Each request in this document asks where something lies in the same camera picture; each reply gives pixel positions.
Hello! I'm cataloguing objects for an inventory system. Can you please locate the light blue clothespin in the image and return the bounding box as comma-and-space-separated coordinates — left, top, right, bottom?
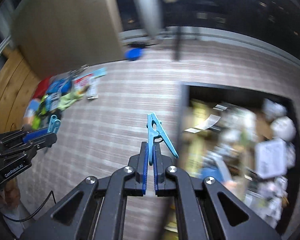
147, 113, 179, 166
47, 115, 61, 134

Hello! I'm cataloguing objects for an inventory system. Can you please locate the person left hand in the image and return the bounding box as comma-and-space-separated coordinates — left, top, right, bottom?
1, 178, 20, 209

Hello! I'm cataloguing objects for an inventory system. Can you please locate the red fabric bag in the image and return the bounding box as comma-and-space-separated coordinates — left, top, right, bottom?
32, 76, 51, 99

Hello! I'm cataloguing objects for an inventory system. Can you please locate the green cloth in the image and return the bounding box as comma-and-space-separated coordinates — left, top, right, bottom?
57, 91, 84, 111

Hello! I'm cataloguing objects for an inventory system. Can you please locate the red white snack packet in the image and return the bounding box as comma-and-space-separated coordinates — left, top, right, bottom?
72, 73, 94, 94

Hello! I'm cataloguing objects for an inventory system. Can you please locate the black storage tray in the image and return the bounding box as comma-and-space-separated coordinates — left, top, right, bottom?
177, 81, 300, 235

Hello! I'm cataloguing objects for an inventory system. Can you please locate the light blue flat packet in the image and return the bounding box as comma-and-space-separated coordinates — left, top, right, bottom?
91, 67, 107, 78

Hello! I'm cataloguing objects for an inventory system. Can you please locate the grey metal tin box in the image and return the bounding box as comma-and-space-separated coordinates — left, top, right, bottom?
255, 138, 287, 180

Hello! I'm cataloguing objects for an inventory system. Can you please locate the blue round disc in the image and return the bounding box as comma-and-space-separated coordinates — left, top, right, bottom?
125, 48, 143, 61

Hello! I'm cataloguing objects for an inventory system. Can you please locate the black power cable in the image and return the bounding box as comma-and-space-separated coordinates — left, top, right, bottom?
2, 190, 57, 223

